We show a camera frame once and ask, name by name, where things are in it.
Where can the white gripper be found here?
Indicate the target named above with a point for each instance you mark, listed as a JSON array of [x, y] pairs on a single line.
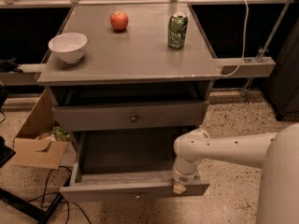
[[184, 179]]

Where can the grey drawer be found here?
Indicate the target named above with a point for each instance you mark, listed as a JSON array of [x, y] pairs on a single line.
[[130, 116], [122, 165]]

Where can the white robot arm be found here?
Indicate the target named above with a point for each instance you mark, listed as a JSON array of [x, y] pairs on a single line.
[[276, 154]]

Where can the grey top drawer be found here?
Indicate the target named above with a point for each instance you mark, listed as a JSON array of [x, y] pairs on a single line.
[[130, 116]]

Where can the grey drawer cabinet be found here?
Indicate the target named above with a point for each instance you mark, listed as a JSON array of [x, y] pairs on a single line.
[[132, 67]]

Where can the black stand base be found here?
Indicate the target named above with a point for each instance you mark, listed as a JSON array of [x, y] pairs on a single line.
[[40, 214]]

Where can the cardboard box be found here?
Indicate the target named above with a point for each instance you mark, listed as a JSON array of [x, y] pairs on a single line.
[[36, 145]]

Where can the green soda can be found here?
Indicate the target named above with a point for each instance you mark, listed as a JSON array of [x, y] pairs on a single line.
[[177, 29]]

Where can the white bowl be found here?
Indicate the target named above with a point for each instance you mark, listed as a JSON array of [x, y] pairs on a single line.
[[69, 47]]

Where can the red apple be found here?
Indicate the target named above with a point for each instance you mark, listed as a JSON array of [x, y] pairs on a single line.
[[119, 20]]

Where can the black object at left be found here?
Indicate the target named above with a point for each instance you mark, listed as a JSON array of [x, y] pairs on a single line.
[[9, 65]]

